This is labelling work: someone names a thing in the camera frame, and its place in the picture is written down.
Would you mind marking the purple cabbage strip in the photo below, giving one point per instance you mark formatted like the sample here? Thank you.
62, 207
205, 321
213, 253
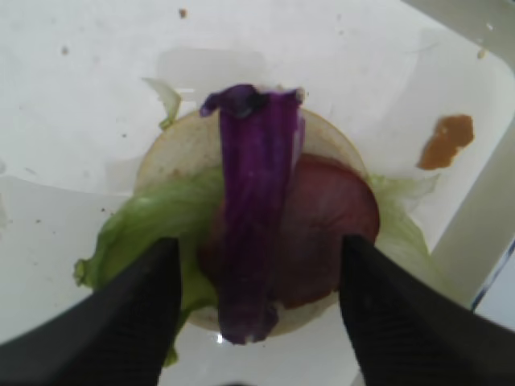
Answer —
261, 139

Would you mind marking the bottom bun on tray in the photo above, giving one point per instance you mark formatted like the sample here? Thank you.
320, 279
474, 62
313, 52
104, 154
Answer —
192, 144

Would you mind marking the cream rectangular serving tray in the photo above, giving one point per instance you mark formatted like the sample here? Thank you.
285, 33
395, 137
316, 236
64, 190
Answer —
77, 116

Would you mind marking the orange food scrap on tray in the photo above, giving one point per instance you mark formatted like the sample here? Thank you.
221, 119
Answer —
451, 135

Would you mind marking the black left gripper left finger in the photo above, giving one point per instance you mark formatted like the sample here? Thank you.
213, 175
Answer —
120, 335

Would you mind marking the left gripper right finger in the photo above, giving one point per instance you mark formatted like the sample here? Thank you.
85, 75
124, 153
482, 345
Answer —
405, 333

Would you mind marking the lettuce leaf under patty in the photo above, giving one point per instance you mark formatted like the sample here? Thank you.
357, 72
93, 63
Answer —
186, 208

